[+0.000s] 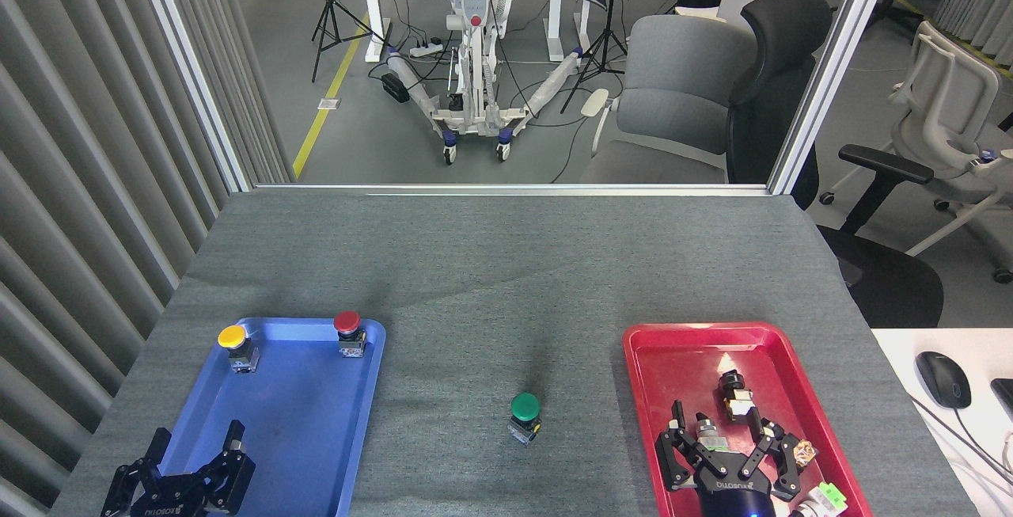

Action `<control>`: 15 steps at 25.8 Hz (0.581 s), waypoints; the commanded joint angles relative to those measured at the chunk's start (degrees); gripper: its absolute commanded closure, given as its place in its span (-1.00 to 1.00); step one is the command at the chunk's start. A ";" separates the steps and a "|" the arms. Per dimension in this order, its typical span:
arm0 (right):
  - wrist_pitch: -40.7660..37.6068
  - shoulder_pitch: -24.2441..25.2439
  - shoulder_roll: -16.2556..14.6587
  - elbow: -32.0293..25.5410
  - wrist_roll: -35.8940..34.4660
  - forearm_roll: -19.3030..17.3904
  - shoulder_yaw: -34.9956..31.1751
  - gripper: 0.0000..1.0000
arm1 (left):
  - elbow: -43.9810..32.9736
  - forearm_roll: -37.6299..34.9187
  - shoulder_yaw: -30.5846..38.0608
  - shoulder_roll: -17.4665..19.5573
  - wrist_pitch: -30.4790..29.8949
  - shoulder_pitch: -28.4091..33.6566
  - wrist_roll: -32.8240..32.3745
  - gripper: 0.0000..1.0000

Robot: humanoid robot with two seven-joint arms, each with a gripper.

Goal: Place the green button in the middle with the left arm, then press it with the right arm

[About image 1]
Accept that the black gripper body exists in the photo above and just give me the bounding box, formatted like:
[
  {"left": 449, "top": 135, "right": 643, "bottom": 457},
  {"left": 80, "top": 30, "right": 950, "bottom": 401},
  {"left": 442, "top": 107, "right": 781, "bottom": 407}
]
[
  {"left": 119, "top": 474, "right": 209, "bottom": 517},
  {"left": 694, "top": 457, "right": 781, "bottom": 517}
]

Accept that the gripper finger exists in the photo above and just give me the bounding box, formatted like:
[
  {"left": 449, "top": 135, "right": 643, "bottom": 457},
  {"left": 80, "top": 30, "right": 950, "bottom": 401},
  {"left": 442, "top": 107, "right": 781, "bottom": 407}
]
[
  {"left": 739, "top": 418, "right": 805, "bottom": 501},
  {"left": 193, "top": 420, "right": 257, "bottom": 515},
  {"left": 654, "top": 400, "right": 714, "bottom": 493},
  {"left": 100, "top": 428, "right": 173, "bottom": 517}
]

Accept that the green push button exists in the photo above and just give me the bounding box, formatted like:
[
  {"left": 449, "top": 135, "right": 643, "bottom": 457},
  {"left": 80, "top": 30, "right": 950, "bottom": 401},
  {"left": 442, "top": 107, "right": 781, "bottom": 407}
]
[{"left": 508, "top": 393, "right": 544, "bottom": 447}]

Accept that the yellow push button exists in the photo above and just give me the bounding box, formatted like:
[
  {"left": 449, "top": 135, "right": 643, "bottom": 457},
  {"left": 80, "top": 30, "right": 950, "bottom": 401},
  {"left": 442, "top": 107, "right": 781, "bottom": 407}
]
[{"left": 218, "top": 325, "right": 260, "bottom": 374}]

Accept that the red push button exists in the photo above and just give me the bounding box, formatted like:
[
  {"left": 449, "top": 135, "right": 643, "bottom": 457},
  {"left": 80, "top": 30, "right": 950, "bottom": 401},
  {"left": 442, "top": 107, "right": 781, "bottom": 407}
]
[{"left": 333, "top": 310, "right": 368, "bottom": 358}]

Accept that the red plastic tray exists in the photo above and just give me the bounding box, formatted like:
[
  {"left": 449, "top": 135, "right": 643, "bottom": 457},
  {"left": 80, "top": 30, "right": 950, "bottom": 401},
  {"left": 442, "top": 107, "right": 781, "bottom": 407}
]
[{"left": 622, "top": 321, "right": 874, "bottom": 517}]

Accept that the blue plastic tray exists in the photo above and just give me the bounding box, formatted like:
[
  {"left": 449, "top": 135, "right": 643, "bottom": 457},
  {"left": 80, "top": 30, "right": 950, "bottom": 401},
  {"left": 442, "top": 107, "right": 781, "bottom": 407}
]
[{"left": 133, "top": 317, "right": 387, "bottom": 517}]

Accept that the black computer mouse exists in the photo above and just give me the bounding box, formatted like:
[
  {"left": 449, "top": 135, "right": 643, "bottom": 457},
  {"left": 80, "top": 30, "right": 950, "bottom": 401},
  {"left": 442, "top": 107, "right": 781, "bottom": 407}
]
[{"left": 916, "top": 351, "right": 973, "bottom": 410}]

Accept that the white side table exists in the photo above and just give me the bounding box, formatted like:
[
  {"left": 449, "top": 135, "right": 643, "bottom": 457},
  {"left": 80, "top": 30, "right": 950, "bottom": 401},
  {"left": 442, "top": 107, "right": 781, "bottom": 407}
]
[{"left": 871, "top": 328, "right": 1013, "bottom": 517}]

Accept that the black flat device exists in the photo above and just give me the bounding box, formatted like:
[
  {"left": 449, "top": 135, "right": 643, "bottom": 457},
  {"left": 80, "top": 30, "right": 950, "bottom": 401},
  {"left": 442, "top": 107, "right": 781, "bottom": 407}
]
[{"left": 990, "top": 378, "right": 1013, "bottom": 424}]

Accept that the grey office chair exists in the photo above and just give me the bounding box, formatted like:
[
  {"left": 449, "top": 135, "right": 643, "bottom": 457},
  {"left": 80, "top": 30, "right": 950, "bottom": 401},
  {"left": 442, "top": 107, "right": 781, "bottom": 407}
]
[{"left": 579, "top": 14, "right": 759, "bottom": 184}]

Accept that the white mesh office chair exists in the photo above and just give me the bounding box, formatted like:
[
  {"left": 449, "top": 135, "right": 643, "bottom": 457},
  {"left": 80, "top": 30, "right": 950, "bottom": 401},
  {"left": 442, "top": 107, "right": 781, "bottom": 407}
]
[{"left": 818, "top": 21, "right": 1013, "bottom": 285}]

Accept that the black office chair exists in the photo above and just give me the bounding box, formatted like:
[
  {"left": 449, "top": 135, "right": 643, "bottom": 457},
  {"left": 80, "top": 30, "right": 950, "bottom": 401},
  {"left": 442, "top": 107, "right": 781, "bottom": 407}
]
[{"left": 726, "top": 0, "right": 945, "bottom": 329}]

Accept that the black tripod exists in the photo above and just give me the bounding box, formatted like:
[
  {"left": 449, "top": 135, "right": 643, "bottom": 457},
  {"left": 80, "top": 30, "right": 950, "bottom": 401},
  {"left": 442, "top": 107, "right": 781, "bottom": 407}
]
[
  {"left": 560, "top": 0, "right": 631, "bottom": 115},
  {"left": 311, "top": 0, "right": 389, "bottom": 83}
]

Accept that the white desk leg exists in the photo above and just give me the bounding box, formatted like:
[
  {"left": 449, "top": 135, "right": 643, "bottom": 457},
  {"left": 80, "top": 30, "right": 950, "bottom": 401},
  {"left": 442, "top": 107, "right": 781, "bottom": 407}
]
[
  {"left": 545, "top": 0, "right": 591, "bottom": 63},
  {"left": 362, "top": 0, "right": 393, "bottom": 64}
]

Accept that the black switch with amber block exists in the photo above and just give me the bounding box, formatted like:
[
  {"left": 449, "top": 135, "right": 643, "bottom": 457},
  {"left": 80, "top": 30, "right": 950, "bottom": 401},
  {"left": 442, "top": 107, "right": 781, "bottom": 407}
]
[{"left": 761, "top": 420, "right": 819, "bottom": 472}]

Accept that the silver switch with green label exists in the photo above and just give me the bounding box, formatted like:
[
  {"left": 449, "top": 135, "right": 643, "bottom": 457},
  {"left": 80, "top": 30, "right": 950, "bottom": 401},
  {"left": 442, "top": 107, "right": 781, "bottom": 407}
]
[{"left": 692, "top": 412, "right": 734, "bottom": 455}]

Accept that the silver switch with green block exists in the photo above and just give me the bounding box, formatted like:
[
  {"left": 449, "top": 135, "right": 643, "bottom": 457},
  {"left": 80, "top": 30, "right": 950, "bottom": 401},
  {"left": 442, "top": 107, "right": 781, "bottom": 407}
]
[{"left": 790, "top": 481, "right": 849, "bottom": 517}]

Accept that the black knob white switch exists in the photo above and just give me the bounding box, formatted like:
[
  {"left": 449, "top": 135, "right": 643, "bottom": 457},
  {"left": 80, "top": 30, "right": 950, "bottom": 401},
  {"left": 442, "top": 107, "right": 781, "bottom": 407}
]
[{"left": 718, "top": 371, "right": 757, "bottom": 423}]

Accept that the black mouse cable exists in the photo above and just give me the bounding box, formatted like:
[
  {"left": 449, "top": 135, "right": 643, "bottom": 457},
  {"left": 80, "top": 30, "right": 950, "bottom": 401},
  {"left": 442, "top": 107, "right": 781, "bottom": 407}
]
[{"left": 906, "top": 394, "right": 1013, "bottom": 496}]

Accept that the silver frame crossbar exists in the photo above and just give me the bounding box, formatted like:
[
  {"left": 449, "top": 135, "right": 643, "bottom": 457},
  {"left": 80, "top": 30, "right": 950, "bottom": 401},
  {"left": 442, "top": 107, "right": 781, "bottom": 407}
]
[{"left": 252, "top": 182, "right": 773, "bottom": 198}]

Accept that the silver frame post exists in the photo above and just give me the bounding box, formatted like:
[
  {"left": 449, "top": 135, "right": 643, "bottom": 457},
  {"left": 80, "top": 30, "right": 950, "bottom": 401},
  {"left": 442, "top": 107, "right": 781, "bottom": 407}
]
[
  {"left": 767, "top": 0, "right": 902, "bottom": 196},
  {"left": 130, "top": 0, "right": 255, "bottom": 194}
]

